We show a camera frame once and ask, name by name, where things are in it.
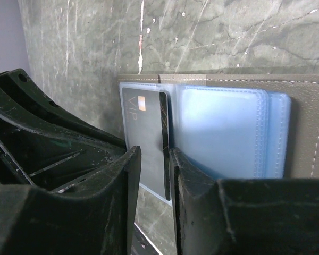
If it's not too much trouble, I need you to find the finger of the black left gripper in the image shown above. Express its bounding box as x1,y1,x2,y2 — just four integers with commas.
0,69,126,191

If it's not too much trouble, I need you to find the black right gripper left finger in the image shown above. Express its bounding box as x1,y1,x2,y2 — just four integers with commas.
0,146,141,254

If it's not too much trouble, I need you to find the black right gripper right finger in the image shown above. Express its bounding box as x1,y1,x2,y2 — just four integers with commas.
170,148,319,254

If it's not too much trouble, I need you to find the black VIP card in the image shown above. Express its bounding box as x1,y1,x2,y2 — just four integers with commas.
121,87,171,201

